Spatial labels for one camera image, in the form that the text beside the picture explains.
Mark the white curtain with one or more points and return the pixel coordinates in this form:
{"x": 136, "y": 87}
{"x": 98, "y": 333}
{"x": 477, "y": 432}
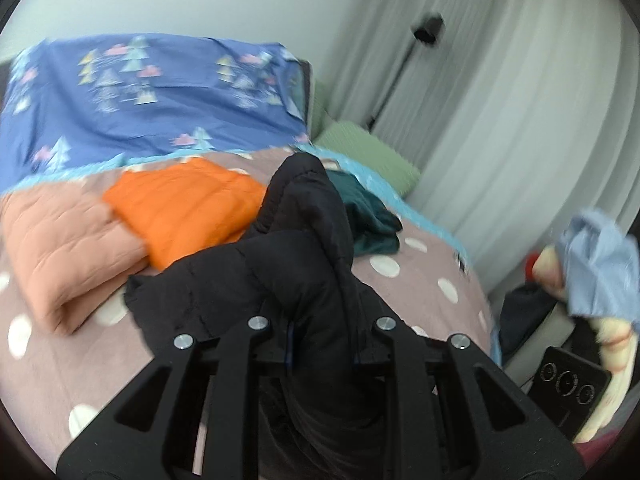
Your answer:
{"x": 500, "y": 110}

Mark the black phone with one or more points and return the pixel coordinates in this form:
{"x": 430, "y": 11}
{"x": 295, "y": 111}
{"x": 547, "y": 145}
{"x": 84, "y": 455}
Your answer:
{"x": 565, "y": 385}

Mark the black hooded puffer jacket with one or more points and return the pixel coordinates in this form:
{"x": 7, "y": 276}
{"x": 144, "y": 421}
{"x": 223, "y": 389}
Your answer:
{"x": 300, "y": 270}

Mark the green pillow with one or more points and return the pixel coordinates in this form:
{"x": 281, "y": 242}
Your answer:
{"x": 370, "y": 155}

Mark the teal garment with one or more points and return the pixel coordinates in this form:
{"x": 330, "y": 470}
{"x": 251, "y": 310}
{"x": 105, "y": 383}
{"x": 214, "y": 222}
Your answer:
{"x": 370, "y": 220}

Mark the dark cloth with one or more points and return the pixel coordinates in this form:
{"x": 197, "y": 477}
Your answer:
{"x": 525, "y": 315}

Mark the blue tree-print sheet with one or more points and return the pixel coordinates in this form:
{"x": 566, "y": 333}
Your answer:
{"x": 150, "y": 120}

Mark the black floor lamp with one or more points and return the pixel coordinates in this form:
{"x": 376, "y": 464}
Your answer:
{"x": 427, "y": 30}

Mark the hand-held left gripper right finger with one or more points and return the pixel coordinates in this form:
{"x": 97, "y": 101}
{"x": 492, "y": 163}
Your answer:
{"x": 370, "y": 355}

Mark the light blue cloth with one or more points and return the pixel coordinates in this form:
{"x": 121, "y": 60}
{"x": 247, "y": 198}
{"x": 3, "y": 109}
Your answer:
{"x": 600, "y": 270}

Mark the orange puffer garment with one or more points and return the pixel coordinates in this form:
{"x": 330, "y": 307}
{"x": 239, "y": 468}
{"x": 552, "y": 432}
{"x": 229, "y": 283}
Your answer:
{"x": 185, "y": 205}

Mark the cream plush toy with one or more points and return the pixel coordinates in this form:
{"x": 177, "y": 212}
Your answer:
{"x": 550, "y": 270}

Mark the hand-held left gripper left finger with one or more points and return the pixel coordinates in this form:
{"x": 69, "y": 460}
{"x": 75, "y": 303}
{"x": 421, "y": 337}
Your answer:
{"x": 270, "y": 355}

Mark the salmon quilted garment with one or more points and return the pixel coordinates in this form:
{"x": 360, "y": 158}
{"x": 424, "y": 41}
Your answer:
{"x": 60, "y": 250}

